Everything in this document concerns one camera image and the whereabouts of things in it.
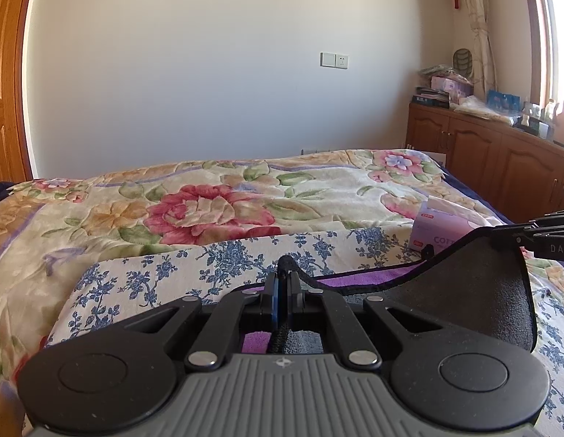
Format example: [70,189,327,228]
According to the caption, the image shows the group of small bottles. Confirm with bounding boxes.
[513,99,564,144]

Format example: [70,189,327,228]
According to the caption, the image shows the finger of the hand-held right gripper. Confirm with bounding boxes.
[490,221,546,251]

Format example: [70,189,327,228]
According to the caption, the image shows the pink box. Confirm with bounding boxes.
[430,76,474,102]

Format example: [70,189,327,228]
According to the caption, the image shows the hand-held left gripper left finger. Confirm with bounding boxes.
[113,268,281,371]

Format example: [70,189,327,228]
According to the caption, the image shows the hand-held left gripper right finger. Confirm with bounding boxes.
[282,268,451,370]

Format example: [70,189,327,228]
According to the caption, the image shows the window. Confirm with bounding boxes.
[528,0,564,117]

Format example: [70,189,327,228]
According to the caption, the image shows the dark flat box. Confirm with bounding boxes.
[411,86,451,109]

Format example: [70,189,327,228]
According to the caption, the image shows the pink tissue pack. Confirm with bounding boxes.
[410,195,510,252]

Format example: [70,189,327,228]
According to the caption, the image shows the cream plastic bag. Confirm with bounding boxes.
[454,96,516,125]

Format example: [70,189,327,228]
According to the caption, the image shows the wooden wardrobe door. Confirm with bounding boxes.
[0,0,40,185]

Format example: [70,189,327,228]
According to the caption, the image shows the wooden cabinet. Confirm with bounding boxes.
[406,102,564,225]

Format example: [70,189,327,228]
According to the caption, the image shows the patterned cream curtain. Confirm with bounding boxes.
[454,0,498,97]

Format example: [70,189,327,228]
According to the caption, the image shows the woven hand fan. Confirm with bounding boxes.
[452,47,474,79]

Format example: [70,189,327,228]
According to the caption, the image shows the blue package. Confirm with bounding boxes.
[485,89,522,115]

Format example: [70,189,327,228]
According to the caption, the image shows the pink floral blanket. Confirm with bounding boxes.
[0,148,564,437]

